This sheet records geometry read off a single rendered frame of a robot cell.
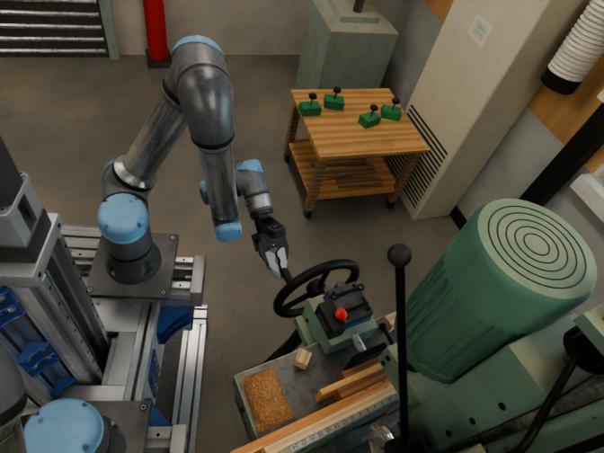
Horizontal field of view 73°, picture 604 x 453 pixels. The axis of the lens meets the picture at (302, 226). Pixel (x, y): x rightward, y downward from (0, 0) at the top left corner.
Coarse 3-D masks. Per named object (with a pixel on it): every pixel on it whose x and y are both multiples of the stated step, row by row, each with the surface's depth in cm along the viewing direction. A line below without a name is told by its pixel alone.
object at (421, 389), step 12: (396, 348) 90; (384, 360) 92; (396, 360) 88; (396, 372) 88; (408, 372) 87; (396, 384) 90; (408, 384) 86; (420, 384) 86; (432, 384) 86; (420, 396) 84; (432, 396) 85; (408, 408) 88
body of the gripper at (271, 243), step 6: (258, 210) 120; (264, 210) 121; (270, 210) 122; (252, 216) 122; (258, 216) 123; (264, 216) 123; (258, 228) 125; (258, 234) 122; (264, 234) 120; (258, 240) 122; (264, 240) 120; (270, 240) 121; (276, 240) 121; (282, 240) 122; (264, 246) 120; (270, 246) 120; (276, 246) 122
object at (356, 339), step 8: (352, 336) 102; (352, 344) 102; (360, 344) 101; (384, 344) 98; (360, 352) 96; (368, 352) 96; (376, 352) 97; (352, 360) 96; (360, 360) 96; (344, 368) 101
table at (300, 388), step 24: (312, 336) 110; (384, 336) 110; (288, 360) 101; (312, 360) 102; (336, 360) 103; (240, 384) 96; (288, 384) 98; (312, 384) 99; (312, 408) 95; (264, 432) 90
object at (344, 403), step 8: (376, 384) 97; (360, 392) 96; (376, 392) 96; (344, 400) 94; (352, 400) 94; (328, 408) 92; (336, 408) 92; (312, 416) 90; (320, 416) 91; (296, 424) 89; (304, 424) 89; (272, 432) 87; (280, 432) 87; (288, 432) 88; (256, 440) 86; (264, 440) 86; (272, 440) 86; (240, 448) 84; (248, 448) 84; (256, 448) 85
